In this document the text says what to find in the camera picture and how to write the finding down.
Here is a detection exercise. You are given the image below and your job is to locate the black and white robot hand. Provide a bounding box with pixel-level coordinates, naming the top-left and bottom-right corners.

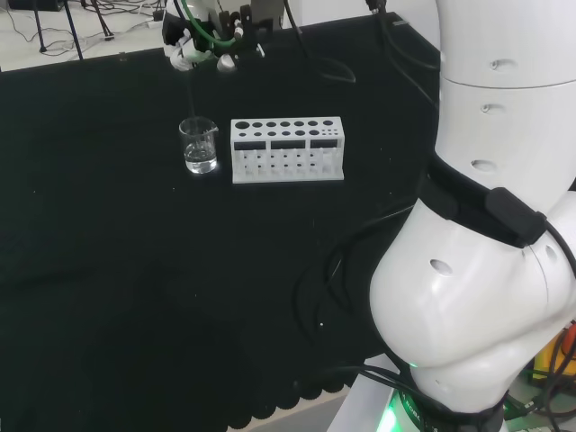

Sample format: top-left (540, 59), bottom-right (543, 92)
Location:
top-left (161, 0), bottom-right (285, 74)

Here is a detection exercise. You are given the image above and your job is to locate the clear glass rod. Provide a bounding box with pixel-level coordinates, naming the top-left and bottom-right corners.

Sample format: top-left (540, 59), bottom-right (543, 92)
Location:
top-left (186, 67), bottom-right (198, 122)

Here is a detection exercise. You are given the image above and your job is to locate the white test tube rack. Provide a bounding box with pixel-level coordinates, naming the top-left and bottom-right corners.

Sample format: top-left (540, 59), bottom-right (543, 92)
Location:
top-left (229, 116), bottom-right (347, 185)

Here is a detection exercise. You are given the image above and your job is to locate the clear glass beaker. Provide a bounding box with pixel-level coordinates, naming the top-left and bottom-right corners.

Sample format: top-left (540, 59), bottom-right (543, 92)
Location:
top-left (178, 116), bottom-right (221, 176)

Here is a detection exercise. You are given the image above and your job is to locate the black tripod leg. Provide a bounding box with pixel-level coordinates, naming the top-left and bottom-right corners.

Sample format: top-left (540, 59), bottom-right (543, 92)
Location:
top-left (95, 0), bottom-right (114, 43)
top-left (31, 0), bottom-right (49, 54)
top-left (62, 0), bottom-right (86, 61)

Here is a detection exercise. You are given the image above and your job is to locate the black bench cloth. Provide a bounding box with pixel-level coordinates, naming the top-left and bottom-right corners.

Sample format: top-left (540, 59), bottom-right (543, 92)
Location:
top-left (0, 11), bottom-right (443, 429)

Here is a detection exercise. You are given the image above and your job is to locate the yellow stop button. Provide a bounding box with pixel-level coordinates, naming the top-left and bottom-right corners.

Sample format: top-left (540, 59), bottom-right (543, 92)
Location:
top-left (533, 330), bottom-right (576, 383)

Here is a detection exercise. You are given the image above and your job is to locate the green cable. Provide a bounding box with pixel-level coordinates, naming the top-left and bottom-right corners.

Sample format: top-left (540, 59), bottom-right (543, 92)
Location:
top-left (178, 0), bottom-right (239, 58)

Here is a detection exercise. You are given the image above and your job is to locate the black looped cable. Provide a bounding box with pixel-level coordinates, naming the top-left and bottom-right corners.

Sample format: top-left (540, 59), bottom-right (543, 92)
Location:
top-left (285, 0), bottom-right (357, 86)

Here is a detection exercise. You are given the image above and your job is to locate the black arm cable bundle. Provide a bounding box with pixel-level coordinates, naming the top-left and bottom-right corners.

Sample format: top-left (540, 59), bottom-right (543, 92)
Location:
top-left (293, 201), bottom-right (418, 392)

